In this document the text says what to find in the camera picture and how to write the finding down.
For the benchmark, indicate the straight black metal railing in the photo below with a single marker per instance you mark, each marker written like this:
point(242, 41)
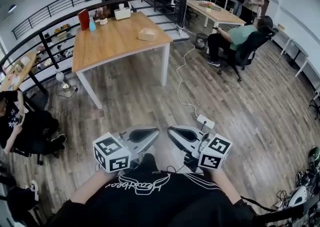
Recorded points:
point(72, 0)

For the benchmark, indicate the curved black metal railing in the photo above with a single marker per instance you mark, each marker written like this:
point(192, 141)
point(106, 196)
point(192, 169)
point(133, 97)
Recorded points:
point(49, 51)

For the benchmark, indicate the black office chair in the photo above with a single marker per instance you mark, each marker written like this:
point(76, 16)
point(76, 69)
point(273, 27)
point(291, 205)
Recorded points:
point(247, 51)
point(40, 158)
point(315, 106)

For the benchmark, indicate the black dome pendant lamp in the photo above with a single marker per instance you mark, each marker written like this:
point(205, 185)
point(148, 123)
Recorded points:
point(12, 8)

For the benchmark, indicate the black bag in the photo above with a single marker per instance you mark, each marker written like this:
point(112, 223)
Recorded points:
point(20, 198)

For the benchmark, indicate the green black sneaker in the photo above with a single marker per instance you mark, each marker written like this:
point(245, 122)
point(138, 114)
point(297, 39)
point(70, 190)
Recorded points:
point(314, 156)

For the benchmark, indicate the black white sneaker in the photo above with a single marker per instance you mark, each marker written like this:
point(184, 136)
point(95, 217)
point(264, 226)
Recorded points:
point(35, 189)

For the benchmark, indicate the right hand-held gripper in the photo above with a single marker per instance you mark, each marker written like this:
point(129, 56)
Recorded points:
point(215, 152)

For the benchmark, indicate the white paper cup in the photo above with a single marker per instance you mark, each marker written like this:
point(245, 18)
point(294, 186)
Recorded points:
point(121, 6)

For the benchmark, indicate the white desk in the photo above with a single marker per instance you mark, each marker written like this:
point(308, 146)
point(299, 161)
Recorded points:
point(312, 68)
point(285, 36)

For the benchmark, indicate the person's black trouser leg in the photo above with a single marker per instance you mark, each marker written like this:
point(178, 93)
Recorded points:
point(149, 163)

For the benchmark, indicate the wooden table with white legs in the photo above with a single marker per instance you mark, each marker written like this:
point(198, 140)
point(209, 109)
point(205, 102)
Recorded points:
point(220, 14)
point(117, 43)

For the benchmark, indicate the flat grey tray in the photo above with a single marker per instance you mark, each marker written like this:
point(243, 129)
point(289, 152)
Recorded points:
point(215, 6)

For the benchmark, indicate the dried flowers in white pot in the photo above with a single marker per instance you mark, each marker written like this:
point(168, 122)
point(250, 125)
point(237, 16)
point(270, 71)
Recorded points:
point(102, 14)

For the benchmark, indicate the person's black printed shirt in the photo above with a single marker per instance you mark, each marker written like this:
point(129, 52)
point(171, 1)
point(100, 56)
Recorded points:
point(155, 208)

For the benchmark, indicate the pink flowers in white pot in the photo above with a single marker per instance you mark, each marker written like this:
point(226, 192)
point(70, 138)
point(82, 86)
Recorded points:
point(208, 7)

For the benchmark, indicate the person's grey shoe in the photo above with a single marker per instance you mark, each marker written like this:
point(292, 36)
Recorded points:
point(150, 150)

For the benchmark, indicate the blue spray bottle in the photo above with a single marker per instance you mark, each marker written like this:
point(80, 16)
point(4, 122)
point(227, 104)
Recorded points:
point(92, 25)

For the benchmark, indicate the clear glass cup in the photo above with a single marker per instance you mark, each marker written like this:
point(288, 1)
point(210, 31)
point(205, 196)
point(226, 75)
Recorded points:
point(231, 11)

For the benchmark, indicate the red book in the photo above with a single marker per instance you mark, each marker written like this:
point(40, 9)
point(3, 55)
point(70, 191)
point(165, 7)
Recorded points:
point(83, 19)

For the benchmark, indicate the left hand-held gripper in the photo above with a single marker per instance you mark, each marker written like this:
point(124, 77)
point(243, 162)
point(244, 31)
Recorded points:
point(111, 152)

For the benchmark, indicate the shelf of assorted goods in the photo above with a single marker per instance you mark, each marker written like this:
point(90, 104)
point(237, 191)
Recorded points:
point(62, 34)

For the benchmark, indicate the small wooden box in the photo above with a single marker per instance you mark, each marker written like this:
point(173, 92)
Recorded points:
point(148, 34)

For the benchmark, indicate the person's left forearm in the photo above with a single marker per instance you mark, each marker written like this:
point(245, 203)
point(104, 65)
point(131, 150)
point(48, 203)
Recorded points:
point(92, 183)

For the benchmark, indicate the white plastic box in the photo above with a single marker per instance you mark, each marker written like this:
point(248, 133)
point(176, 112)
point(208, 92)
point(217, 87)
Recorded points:
point(122, 14)

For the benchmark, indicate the white desk lamp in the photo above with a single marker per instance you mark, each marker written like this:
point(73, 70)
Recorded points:
point(60, 77)

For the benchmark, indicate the person's right forearm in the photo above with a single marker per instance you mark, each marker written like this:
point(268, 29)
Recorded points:
point(225, 183)

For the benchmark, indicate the black mesh wastebasket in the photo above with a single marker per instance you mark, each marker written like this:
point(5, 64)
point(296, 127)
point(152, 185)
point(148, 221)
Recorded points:
point(201, 42)

